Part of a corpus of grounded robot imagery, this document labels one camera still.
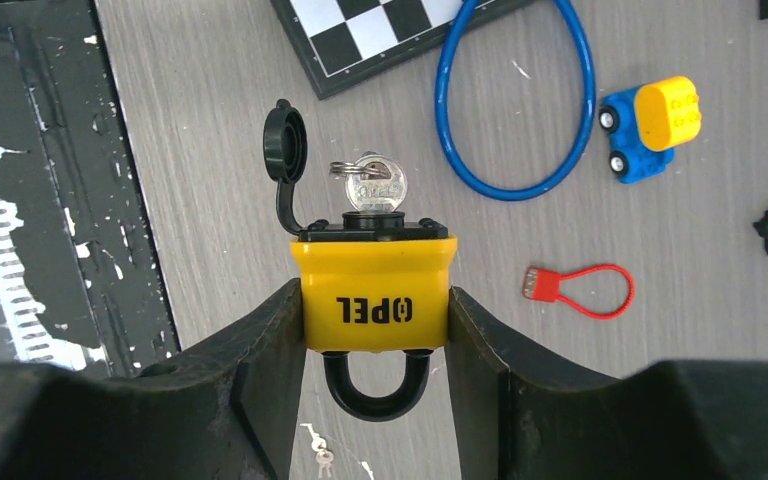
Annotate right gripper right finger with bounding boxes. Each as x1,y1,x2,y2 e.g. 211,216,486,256
445,287,768,479

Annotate blue ring hoop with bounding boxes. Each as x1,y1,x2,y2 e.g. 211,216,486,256
434,0,598,203

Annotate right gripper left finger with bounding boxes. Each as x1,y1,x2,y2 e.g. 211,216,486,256
0,280,305,479

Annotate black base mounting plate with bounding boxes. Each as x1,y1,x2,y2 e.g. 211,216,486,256
0,1,180,378

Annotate spare silver keys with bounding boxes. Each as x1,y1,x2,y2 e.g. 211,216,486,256
298,422,375,480

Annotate blue yellow toy car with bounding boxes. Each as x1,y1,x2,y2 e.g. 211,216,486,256
596,76,702,184

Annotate yellow black padlock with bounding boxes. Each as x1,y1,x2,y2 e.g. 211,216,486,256
262,99,457,422

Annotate red cable seal tag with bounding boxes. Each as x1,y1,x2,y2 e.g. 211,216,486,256
521,263,636,321

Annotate silver key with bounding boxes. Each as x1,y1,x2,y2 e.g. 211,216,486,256
329,151,408,213

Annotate black white chessboard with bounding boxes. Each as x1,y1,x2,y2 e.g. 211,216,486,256
269,0,538,101

